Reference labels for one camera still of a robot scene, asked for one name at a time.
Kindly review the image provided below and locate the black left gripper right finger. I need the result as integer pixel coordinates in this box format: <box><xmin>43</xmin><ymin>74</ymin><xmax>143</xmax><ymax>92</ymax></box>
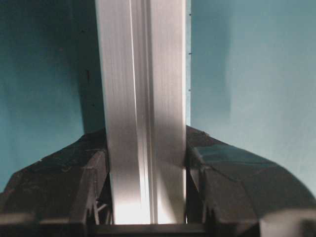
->
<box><xmin>186</xmin><ymin>126</ymin><xmax>316</xmax><ymax>237</ymax></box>

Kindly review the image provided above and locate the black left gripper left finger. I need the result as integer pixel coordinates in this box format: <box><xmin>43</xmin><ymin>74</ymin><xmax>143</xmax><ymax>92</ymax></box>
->
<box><xmin>0</xmin><ymin>129</ymin><xmax>112</xmax><ymax>237</ymax></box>

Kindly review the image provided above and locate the silver aluminium rail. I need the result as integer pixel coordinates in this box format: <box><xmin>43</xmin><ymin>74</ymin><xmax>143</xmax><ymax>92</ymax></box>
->
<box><xmin>95</xmin><ymin>0</ymin><xmax>186</xmax><ymax>225</ymax></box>

